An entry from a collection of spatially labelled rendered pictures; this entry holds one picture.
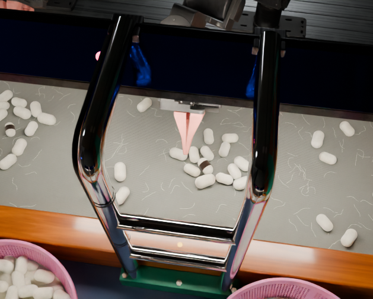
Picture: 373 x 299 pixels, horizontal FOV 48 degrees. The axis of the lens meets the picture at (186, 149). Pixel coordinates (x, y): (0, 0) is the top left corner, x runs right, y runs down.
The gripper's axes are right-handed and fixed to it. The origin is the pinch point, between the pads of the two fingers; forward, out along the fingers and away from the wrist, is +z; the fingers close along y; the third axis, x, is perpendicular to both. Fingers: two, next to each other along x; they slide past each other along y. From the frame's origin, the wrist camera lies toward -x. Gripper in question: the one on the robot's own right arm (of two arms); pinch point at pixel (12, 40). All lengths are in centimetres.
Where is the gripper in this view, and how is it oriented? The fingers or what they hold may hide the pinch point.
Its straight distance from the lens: 85.8
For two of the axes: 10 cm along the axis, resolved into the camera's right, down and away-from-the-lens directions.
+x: 1.0, -1.5, 9.8
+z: -1.0, 9.8, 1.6
